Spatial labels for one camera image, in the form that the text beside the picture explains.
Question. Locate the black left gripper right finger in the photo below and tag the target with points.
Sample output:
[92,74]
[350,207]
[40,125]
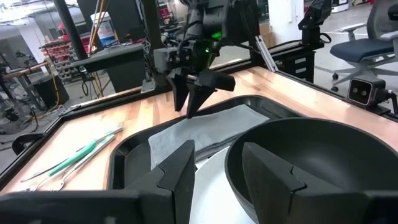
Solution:
[267,180]

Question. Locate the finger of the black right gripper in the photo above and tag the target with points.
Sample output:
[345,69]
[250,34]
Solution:
[197,99]
[180,91]

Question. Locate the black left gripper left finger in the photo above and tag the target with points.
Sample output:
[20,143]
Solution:
[180,174]

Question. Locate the grey cloth napkin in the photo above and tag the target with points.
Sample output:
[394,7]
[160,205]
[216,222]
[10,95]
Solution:
[211,127]

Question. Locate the white plate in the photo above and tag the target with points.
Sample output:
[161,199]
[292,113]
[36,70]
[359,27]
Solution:
[214,193]

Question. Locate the black bowl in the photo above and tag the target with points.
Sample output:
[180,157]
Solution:
[326,149]

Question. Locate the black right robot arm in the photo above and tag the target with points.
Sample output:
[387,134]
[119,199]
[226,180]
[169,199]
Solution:
[230,18]

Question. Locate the black plastic tray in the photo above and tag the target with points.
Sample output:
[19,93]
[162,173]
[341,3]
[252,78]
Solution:
[133,161]

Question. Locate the brown cardboard box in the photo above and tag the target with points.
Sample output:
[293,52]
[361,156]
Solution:
[267,34]

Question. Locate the black drawer cabinet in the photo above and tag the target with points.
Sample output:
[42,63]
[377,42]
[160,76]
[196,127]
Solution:
[295,65]

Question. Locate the blue and white container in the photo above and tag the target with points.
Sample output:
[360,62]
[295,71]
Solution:
[107,31]

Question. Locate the black round pole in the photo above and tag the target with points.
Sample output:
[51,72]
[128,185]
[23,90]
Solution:
[70,31]

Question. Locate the red bin shelf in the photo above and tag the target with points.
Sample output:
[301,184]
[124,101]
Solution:
[59,53]

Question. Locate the grey office chair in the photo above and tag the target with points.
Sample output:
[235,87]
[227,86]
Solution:
[360,48]

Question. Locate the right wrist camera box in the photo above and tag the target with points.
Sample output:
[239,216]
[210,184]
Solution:
[171,59]

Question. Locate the silver aluminium bracket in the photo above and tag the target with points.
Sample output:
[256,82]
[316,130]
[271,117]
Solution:
[265,54]

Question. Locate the black aluminium table frame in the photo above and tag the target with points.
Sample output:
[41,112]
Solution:
[93,105]

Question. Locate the black table-level camera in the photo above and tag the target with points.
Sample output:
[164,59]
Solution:
[362,91]

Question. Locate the black frame clamp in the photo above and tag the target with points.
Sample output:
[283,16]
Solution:
[26,143]

